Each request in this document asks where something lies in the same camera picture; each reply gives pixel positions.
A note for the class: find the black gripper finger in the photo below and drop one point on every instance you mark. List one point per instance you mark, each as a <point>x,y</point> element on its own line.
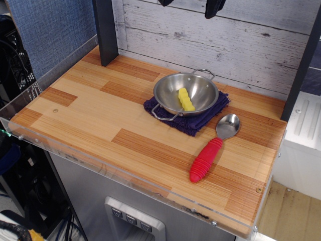
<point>212,7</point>
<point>165,3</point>

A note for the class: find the red handled metal spoon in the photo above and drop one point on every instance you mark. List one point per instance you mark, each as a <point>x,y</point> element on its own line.
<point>227,127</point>

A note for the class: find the yellow corn toy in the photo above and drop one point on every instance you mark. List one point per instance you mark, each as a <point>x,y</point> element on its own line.
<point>185,100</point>

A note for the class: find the blue fabric partition panel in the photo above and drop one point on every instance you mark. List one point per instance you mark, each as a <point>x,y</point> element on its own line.
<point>55,34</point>

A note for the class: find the purple folded cloth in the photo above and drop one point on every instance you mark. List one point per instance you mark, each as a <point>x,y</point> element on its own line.
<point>192,124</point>

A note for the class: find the black plastic crate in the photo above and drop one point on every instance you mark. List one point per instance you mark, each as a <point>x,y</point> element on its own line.
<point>16,71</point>

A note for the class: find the white side cabinet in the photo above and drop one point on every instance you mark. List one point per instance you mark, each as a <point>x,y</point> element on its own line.
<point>297,165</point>

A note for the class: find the clear acrylic table guard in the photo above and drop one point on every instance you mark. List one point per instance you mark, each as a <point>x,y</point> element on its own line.
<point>106,148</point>

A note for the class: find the grey dispenser button panel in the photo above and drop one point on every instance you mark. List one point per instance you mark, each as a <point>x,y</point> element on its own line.
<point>128,223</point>

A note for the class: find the dark left vertical post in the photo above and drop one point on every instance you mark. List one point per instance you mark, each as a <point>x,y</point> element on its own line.
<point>106,32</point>

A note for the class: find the dark vertical post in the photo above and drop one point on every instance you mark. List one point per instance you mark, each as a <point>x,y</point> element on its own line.
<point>106,32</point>
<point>303,68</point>

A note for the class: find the steel bowl with handles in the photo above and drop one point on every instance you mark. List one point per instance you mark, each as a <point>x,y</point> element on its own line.
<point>202,91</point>

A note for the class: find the dark right vertical post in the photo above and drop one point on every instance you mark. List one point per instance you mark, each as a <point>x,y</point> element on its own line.
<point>303,68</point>

